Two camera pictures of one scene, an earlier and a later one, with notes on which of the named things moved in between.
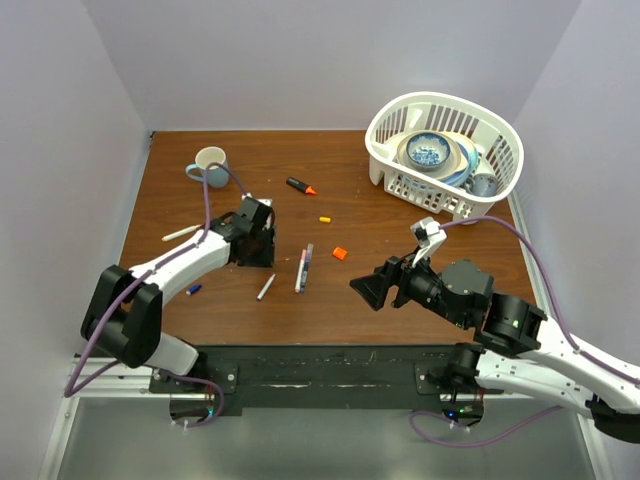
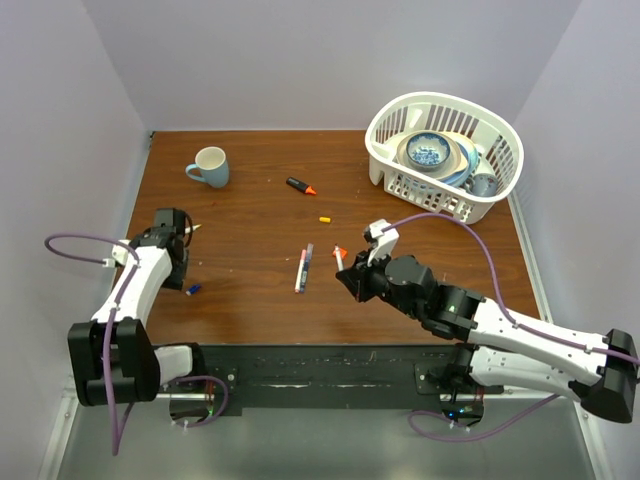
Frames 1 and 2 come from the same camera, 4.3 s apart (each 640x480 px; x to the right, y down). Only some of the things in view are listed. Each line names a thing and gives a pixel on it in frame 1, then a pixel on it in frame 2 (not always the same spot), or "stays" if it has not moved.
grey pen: x=268 y=283 → x=339 y=257
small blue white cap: x=193 y=289 stays
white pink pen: x=300 y=271 stays
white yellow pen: x=180 y=232 stays
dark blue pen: x=306 y=269 stays
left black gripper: x=266 y=259 → x=174 y=280
